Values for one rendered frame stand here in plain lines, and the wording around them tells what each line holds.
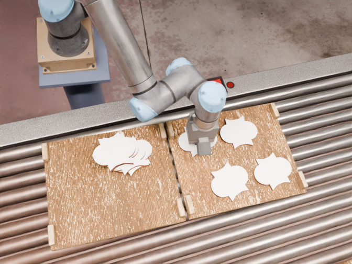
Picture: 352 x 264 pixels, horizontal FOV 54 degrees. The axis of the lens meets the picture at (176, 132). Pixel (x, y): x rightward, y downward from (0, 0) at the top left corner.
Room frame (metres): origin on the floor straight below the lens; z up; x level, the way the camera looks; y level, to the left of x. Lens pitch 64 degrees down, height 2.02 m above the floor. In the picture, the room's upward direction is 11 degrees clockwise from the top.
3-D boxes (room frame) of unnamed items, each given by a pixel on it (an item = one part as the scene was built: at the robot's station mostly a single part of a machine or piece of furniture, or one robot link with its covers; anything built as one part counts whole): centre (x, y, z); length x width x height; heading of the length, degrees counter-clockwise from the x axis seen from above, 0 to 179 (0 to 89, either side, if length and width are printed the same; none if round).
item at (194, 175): (0.47, -0.21, 0.93); 0.41 x 0.35 x 0.02; 113
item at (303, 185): (0.43, -0.44, 0.95); 0.06 x 0.02 x 0.03; 23
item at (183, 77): (0.56, 0.01, 1.20); 0.11 x 0.11 x 0.08; 49
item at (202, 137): (0.48, -0.08, 1.05); 0.12 x 0.09 x 0.16; 18
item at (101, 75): (0.81, 0.46, 0.44); 0.38 x 0.38 x 0.87; 19
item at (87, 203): (0.31, 0.17, 0.93); 0.41 x 0.35 x 0.02; 113
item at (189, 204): (0.27, -0.09, 0.95); 0.06 x 0.02 x 0.03; 23
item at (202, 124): (0.50, -0.08, 1.13); 0.08 x 0.08 x 0.05
